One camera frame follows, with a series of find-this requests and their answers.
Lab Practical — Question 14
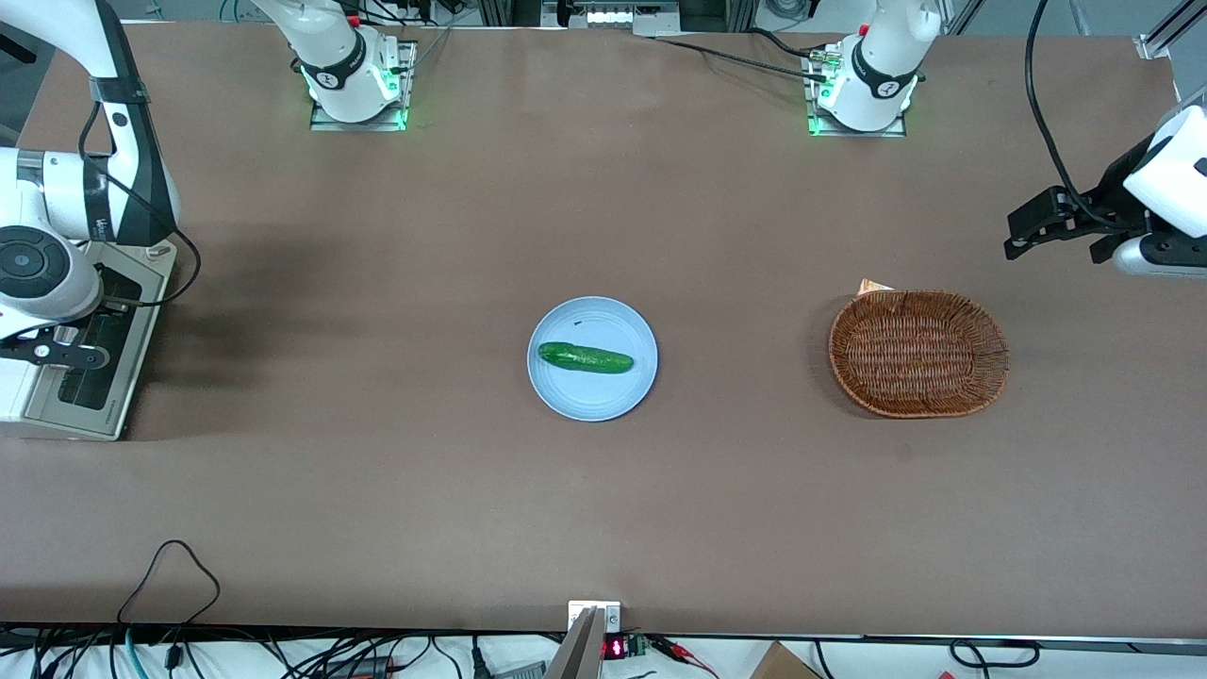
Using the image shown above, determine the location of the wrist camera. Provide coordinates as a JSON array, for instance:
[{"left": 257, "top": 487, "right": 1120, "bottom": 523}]
[
  {"left": 1111, "top": 234, "right": 1207, "bottom": 280},
  {"left": 0, "top": 335, "right": 111, "bottom": 372}
]

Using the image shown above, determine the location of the brown wicker basket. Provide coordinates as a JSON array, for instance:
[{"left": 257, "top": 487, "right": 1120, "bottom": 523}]
[{"left": 828, "top": 289, "right": 1012, "bottom": 419}]

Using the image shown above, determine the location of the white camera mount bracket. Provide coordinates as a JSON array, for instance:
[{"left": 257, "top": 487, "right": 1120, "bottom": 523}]
[{"left": 567, "top": 600, "right": 623, "bottom": 635}]

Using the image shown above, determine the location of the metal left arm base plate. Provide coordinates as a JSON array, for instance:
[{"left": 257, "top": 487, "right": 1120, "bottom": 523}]
[{"left": 804, "top": 47, "right": 909, "bottom": 139}]

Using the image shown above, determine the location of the green cucumber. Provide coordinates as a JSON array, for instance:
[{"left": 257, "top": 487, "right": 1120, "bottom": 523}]
[{"left": 537, "top": 341, "right": 636, "bottom": 375}]

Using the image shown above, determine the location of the aluminium frame profile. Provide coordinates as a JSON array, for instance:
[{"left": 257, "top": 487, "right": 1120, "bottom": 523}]
[{"left": 1134, "top": 0, "right": 1207, "bottom": 62}]

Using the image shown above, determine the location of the black coiled floor cable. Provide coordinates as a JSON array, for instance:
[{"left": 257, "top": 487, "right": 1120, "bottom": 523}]
[{"left": 949, "top": 638, "right": 1041, "bottom": 670}]

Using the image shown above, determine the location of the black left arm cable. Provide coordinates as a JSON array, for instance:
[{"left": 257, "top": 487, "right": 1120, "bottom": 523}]
[{"left": 1024, "top": 0, "right": 1137, "bottom": 232}]

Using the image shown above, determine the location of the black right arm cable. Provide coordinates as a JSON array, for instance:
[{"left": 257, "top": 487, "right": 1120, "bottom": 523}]
[{"left": 80, "top": 99, "right": 203, "bottom": 310}]

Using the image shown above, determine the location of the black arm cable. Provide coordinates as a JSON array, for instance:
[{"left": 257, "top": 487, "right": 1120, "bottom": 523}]
[
  {"left": 1024, "top": 0, "right": 1137, "bottom": 232},
  {"left": 80, "top": 99, "right": 203, "bottom": 310}
]

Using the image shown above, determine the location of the black power adapter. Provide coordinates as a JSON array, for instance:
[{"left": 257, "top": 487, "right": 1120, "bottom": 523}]
[{"left": 321, "top": 654, "right": 395, "bottom": 679}]

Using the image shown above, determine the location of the white toaster oven body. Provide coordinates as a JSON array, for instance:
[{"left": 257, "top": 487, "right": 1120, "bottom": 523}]
[{"left": 0, "top": 330, "right": 128, "bottom": 442}]

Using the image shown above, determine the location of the light blue round plate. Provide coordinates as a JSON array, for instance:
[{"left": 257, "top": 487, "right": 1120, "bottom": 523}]
[{"left": 527, "top": 296, "right": 659, "bottom": 422}]

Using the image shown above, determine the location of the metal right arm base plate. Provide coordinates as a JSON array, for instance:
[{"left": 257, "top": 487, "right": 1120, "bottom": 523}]
[{"left": 309, "top": 40, "right": 418, "bottom": 132}]

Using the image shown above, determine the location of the white power strip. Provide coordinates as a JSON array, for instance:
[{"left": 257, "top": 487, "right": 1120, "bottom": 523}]
[{"left": 585, "top": 0, "right": 682, "bottom": 37}]

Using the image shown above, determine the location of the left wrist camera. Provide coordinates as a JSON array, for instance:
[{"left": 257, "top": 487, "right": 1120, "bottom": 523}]
[{"left": 1111, "top": 234, "right": 1207, "bottom": 280}]

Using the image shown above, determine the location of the black cable on table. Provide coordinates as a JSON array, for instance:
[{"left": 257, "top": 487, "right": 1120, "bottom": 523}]
[{"left": 649, "top": 28, "right": 833, "bottom": 84}]

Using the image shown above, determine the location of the grey camera mount bar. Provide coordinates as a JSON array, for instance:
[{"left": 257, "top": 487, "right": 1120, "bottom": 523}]
[{"left": 545, "top": 607, "right": 606, "bottom": 679}]

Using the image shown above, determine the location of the red clip lead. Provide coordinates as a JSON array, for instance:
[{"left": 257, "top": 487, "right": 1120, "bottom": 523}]
[{"left": 649, "top": 638, "right": 722, "bottom": 676}]

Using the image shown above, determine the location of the thin black looped cable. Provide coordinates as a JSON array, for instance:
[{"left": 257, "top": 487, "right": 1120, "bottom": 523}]
[{"left": 118, "top": 539, "right": 223, "bottom": 628}]

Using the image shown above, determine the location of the brown cardboard box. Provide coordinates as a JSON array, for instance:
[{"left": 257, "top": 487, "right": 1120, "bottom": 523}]
[{"left": 750, "top": 641, "right": 821, "bottom": 679}]

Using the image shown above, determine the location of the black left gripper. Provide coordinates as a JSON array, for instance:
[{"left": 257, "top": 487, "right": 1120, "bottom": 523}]
[{"left": 1003, "top": 135, "right": 1156, "bottom": 266}]

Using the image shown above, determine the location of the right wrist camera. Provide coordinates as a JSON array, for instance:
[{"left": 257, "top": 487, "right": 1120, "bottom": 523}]
[{"left": 0, "top": 335, "right": 111, "bottom": 372}]

